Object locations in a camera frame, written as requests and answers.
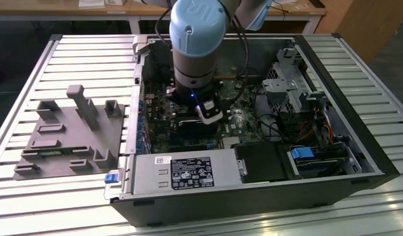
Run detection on black graphics card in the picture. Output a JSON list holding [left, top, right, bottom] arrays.
[[176, 119, 218, 136]]

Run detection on green motherboard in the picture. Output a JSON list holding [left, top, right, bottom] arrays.
[[141, 78, 264, 153]]

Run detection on silver ribbed heat sink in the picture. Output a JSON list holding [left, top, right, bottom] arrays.
[[222, 137, 242, 148]]

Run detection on silver metal disk cage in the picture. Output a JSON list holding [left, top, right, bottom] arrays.
[[261, 48, 320, 114]]

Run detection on silver power supply with label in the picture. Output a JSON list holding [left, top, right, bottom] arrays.
[[130, 149, 242, 194]]

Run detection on black drive bay box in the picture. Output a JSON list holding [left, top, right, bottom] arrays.
[[232, 142, 293, 184]]

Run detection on grey parts rack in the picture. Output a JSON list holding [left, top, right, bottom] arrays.
[[10, 85, 126, 181]]

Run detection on blue disk carrier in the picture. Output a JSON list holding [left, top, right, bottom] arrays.
[[289, 146, 349, 174]]

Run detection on wooden desk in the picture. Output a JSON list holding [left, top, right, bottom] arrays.
[[0, 0, 328, 34]]

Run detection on black open PC case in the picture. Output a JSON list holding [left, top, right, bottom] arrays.
[[104, 33, 401, 228]]

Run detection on wooden cabinet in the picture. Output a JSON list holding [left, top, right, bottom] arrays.
[[314, 0, 403, 63]]

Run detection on black and white wrist camera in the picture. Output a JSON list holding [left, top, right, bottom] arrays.
[[194, 99, 224, 126]]

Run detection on orange yellow wire bundle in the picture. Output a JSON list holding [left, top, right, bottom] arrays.
[[292, 105, 334, 145]]

